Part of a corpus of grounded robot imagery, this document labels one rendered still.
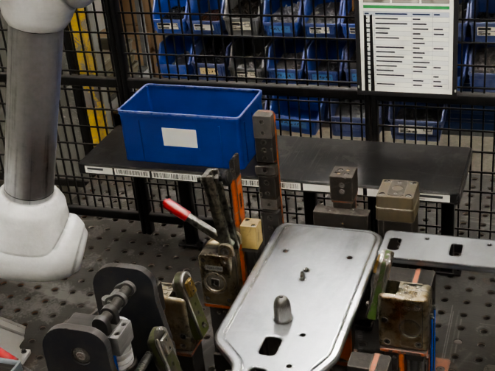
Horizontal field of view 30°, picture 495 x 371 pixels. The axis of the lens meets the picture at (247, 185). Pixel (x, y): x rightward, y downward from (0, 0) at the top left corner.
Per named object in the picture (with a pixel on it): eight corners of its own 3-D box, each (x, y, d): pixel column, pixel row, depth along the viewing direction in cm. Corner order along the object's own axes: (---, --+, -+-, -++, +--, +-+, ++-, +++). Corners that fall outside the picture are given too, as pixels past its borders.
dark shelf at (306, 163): (459, 206, 193) (460, 193, 192) (78, 174, 222) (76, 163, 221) (472, 158, 211) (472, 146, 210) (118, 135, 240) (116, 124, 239)
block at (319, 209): (371, 331, 207) (367, 216, 193) (320, 324, 211) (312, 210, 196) (374, 323, 209) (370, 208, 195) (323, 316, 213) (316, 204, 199)
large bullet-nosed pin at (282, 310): (289, 332, 163) (286, 302, 160) (272, 330, 164) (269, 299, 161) (295, 321, 166) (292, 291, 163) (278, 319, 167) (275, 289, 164)
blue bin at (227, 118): (244, 170, 209) (239, 118, 203) (124, 160, 219) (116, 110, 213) (267, 139, 223) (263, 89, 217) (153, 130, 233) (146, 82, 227)
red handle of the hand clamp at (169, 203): (232, 248, 174) (161, 202, 174) (227, 255, 175) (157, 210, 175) (239, 236, 177) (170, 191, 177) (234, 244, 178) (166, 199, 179)
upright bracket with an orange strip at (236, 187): (255, 364, 201) (233, 159, 177) (250, 363, 201) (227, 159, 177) (260, 355, 203) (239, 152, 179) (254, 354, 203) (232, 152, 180)
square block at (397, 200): (414, 341, 202) (413, 199, 185) (378, 336, 205) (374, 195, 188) (420, 319, 209) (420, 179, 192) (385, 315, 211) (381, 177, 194)
